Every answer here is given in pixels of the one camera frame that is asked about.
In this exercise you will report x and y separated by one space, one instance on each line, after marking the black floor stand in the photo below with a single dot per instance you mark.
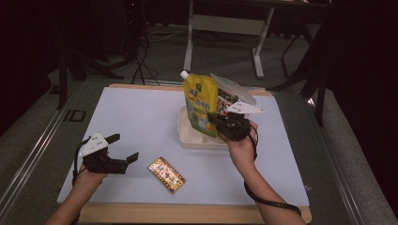
78 65

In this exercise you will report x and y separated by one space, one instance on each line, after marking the yellow and red box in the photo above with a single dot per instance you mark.
166 175

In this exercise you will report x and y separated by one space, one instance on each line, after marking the person's left hand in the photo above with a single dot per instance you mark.
89 178

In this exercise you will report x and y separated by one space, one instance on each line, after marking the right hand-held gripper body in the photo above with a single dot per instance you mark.
233 125

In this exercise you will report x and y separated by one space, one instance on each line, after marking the black chair frame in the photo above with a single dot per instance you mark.
313 78

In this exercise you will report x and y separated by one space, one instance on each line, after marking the metal floor rail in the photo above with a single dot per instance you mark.
31 156
350 175

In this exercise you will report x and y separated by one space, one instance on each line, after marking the white table mat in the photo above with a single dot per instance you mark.
140 125

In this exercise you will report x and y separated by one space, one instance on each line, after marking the yellow spout pouch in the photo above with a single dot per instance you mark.
200 100

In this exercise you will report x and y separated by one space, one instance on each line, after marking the clear packet of dried seaweed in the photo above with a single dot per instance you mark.
230 93

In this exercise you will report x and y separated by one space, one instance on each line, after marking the white metal desk frame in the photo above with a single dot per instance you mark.
228 25

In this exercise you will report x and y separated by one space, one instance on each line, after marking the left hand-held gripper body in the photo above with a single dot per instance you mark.
100 161

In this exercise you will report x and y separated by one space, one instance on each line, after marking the person's right hand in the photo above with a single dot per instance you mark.
241 150

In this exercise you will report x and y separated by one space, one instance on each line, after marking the cream plastic basket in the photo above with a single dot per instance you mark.
191 137

